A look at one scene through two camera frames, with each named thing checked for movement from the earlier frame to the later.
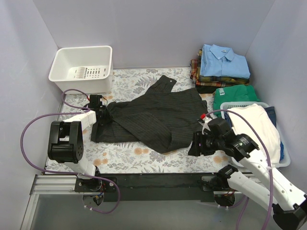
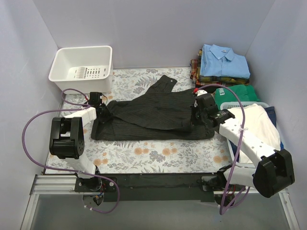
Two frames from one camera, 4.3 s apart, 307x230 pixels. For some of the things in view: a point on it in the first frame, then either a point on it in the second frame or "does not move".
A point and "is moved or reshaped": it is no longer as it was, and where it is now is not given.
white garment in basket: x=256 y=123 does not move
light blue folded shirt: x=218 y=61 does not move
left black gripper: x=103 y=114 does not move
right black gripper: x=198 y=144 → x=194 y=114
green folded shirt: x=234 y=93 does not move
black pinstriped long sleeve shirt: x=166 y=119 is moved or reshaped
